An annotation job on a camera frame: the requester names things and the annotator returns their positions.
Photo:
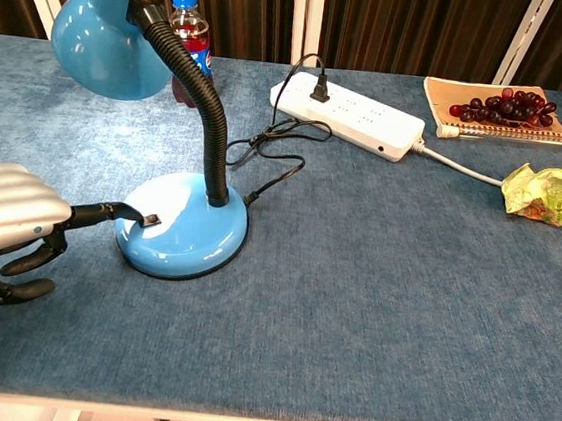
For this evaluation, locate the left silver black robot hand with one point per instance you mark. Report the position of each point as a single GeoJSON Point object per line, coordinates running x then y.
{"type": "Point", "coordinates": [5, 206]}

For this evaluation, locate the blue desk lamp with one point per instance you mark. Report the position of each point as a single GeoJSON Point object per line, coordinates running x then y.
{"type": "Point", "coordinates": [183, 230]}

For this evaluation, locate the cola bottle with blue cap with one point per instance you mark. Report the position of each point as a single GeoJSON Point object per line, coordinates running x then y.
{"type": "Point", "coordinates": [195, 35]}

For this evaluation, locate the blue fabric table cloth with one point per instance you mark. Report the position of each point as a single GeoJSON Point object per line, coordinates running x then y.
{"type": "Point", "coordinates": [351, 303]}

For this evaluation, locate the white power strip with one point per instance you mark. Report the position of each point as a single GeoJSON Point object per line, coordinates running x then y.
{"type": "Point", "coordinates": [356, 115]}

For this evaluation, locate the dark brown curtain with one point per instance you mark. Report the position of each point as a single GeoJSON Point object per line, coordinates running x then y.
{"type": "Point", "coordinates": [411, 28]}

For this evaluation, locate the spiral bound notebook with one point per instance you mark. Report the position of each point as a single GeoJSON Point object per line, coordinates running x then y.
{"type": "Point", "coordinates": [501, 125]}

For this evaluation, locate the bunch of red grapes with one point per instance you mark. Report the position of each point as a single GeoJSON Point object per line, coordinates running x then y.
{"type": "Point", "coordinates": [505, 108]}

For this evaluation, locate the crumpled yellow green wrapper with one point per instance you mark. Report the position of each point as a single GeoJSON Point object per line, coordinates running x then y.
{"type": "Point", "coordinates": [549, 196]}

